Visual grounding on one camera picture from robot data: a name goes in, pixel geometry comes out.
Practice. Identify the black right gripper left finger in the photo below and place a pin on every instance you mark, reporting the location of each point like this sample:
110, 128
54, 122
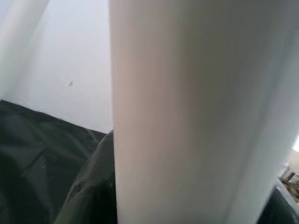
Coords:
93, 186

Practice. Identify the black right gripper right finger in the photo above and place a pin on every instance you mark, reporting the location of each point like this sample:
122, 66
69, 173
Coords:
278, 210

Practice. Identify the white plastic table leg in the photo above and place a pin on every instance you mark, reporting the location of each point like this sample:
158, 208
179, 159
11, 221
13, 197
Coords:
187, 105
16, 46

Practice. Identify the black cloth table cover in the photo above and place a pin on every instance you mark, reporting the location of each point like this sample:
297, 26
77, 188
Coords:
35, 151

